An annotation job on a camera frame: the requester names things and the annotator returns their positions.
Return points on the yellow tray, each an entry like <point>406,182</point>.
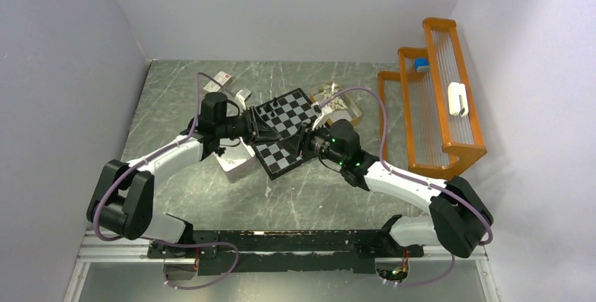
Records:
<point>352,114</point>

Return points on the orange wooden rack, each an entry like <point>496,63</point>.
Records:
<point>438,145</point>

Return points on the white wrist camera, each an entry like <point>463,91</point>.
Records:
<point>323,114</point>
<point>241,98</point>

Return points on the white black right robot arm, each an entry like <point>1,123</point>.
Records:
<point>456,218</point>

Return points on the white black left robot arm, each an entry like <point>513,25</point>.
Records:
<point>122,205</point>

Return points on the white chess pieces pile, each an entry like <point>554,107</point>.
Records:
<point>337,103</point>

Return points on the blue round object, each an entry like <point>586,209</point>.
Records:
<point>421,65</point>

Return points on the white plastic clip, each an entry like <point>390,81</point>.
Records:
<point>457,100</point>

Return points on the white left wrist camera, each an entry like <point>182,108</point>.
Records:
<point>241,98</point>

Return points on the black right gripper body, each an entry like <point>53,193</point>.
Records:
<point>320,145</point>

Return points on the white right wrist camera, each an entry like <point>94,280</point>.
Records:
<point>323,114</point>

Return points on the white red card box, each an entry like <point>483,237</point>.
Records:
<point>219,83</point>

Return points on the black mounting rail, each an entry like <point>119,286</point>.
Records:
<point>249,251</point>

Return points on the pink metal tin box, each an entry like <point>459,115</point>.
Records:
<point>237,162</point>

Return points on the black white chessboard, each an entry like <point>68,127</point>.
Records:
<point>295,109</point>

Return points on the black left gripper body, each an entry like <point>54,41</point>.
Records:
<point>233,127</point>

